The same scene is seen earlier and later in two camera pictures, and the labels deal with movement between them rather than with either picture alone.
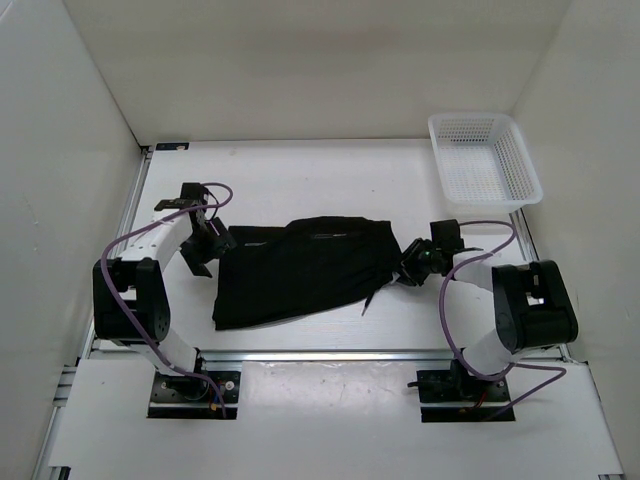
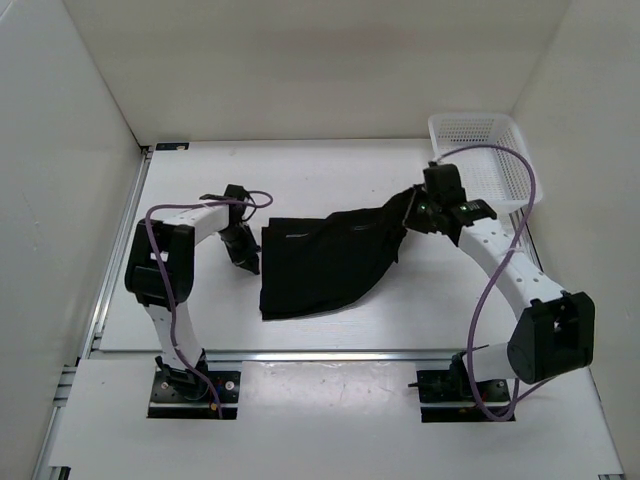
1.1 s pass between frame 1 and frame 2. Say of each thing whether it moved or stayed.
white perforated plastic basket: stayed
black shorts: moved
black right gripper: moved
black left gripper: moved
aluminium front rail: stayed
